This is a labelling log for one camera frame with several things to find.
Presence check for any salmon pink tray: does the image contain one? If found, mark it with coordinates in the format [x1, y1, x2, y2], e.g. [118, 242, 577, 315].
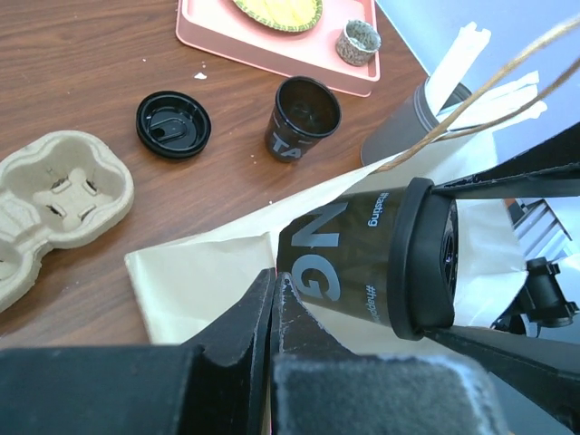
[176, 0, 381, 97]

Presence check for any yellow woven coaster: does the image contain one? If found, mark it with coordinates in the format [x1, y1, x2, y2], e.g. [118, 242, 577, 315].
[233, 0, 323, 33]

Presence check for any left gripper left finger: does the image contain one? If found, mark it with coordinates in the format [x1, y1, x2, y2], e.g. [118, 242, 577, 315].
[1, 269, 276, 434]

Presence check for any black cup lid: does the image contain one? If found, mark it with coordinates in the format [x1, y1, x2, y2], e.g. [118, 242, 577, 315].
[386, 178, 459, 341]
[136, 91, 212, 160]

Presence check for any grey cup of stirrers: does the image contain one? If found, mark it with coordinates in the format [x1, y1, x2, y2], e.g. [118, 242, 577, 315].
[360, 22, 540, 166]

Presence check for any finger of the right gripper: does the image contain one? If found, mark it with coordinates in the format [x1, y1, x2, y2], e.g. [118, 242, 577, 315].
[433, 124, 580, 199]
[424, 326, 579, 430]

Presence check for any black coffee cup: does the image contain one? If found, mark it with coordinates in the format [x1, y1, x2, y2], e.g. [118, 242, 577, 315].
[276, 188, 405, 325]
[265, 76, 342, 163]

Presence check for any brown paper bag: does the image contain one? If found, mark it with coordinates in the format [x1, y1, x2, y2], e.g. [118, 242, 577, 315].
[124, 13, 580, 359]

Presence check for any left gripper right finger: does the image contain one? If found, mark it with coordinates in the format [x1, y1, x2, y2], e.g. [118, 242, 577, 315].
[270, 273, 510, 434]

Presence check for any cardboard cup carrier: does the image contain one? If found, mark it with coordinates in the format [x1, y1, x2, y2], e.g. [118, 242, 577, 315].
[1, 130, 134, 310]

